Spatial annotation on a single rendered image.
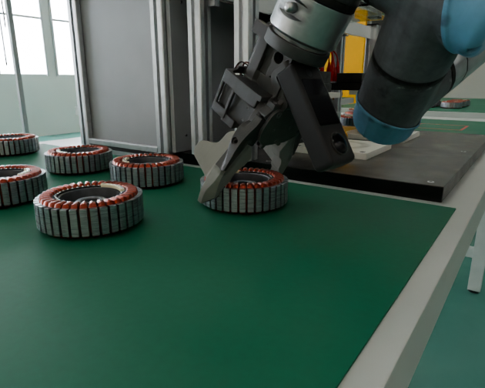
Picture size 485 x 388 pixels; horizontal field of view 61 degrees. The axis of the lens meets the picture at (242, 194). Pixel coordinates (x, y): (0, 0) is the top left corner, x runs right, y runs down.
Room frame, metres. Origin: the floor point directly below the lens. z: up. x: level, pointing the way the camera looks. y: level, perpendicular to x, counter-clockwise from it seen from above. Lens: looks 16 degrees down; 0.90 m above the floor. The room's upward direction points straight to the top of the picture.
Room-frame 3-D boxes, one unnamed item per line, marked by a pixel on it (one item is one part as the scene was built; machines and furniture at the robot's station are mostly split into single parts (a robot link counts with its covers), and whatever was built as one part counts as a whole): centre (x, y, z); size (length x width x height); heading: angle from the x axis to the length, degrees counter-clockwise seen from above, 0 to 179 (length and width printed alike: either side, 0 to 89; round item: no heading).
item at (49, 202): (0.43, 0.17, 0.77); 0.11 x 0.11 x 0.04
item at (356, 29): (0.96, -0.18, 1.03); 0.62 x 0.01 x 0.03; 145
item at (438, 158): (0.91, -0.25, 0.76); 0.64 x 0.47 x 0.02; 145
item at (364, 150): (0.81, -0.20, 0.78); 0.15 x 0.15 x 0.01; 55
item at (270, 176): (0.51, 0.00, 0.77); 0.11 x 0.11 x 0.04
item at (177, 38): (1.05, -0.06, 0.92); 0.66 x 0.01 x 0.30; 145
